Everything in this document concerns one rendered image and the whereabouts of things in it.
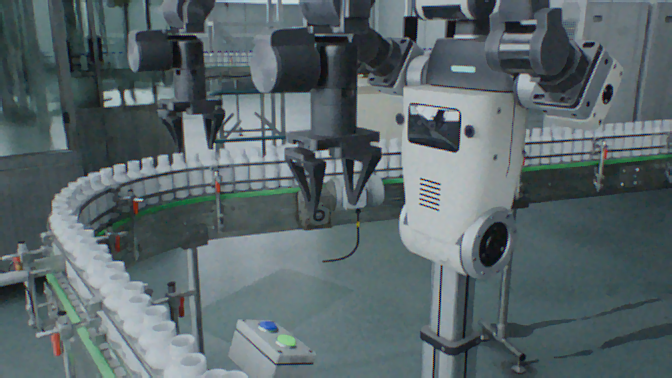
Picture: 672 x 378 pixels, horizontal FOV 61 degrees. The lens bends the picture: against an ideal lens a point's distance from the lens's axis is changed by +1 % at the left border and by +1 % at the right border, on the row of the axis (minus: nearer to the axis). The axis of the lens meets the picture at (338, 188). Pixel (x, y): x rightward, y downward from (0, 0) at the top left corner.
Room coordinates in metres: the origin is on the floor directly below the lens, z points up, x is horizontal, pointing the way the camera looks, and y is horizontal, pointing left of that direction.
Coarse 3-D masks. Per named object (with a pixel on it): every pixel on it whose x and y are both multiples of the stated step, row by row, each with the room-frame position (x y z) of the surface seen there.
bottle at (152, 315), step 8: (144, 312) 0.83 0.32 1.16; (152, 312) 0.85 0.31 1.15; (160, 312) 0.86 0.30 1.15; (144, 320) 0.83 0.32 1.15; (152, 320) 0.82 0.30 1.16; (160, 320) 0.83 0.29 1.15; (144, 336) 0.82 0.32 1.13; (144, 344) 0.81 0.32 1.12; (144, 352) 0.82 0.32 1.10; (144, 376) 0.82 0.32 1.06
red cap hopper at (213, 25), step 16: (208, 16) 7.60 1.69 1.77; (208, 32) 7.60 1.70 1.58; (224, 32) 7.07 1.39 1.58; (208, 48) 7.64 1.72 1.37; (272, 96) 7.86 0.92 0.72; (256, 112) 7.83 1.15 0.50; (272, 112) 7.85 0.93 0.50; (256, 128) 7.79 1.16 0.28; (272, 128) 7.85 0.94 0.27; (224, 144) 7.04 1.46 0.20; (272, 144) 7.87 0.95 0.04
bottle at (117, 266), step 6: (108, 264) 1.03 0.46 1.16; (114, 264) 1.04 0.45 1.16; (120, 264) 1.04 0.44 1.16; (108, 270) 1.01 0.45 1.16; (114, 270) 1.01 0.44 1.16; (120, 270) 1.02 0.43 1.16; (102, 288) 1.01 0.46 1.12; (102, 294) 1.01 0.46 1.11; (102, 300) 1.01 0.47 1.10; (108, 336) 1.00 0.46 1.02
